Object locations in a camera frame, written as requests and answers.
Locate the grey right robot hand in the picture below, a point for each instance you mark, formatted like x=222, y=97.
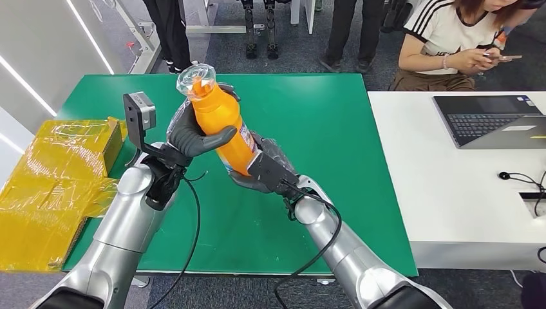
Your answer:
x=275, y=147

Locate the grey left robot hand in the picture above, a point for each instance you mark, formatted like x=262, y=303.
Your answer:
x=187, y=136

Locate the orange detergent bottle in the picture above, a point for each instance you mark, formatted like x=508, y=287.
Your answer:
x=217, y=111

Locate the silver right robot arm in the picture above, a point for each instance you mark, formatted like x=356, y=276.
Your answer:
x=341, y=251

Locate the green table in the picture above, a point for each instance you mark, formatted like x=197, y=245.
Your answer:
x=320, y=128

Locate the person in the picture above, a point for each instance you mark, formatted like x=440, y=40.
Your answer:
x=503, y=39
x=170, y=30
x=435, y=34
x=350, y=30

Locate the standing humanoid robot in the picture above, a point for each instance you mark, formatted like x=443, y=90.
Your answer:
x=251, y=30

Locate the yellow taped cardboard box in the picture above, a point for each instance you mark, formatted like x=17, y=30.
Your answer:
x=51, y=192

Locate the white desk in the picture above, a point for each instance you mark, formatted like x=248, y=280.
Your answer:
x=448, y=192

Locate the dark grey laptop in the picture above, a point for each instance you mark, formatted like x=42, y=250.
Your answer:
x=482, y=123

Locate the smartphone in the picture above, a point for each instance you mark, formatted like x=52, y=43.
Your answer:
x=509, y=57

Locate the black rounded object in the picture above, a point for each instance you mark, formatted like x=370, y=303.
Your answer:
x=535, y=294

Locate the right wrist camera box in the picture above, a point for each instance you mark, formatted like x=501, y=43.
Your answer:
x=273, y=172

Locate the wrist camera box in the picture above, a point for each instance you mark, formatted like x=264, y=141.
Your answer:
x=273, y=172
x=138, y=117

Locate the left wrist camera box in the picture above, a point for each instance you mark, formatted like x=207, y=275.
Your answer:
x=138, y=117

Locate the white table frame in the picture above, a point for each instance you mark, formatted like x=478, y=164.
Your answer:
x=213, y=29

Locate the white wall light strip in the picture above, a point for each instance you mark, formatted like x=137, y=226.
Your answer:
x=27, y=86
x=92, y=40

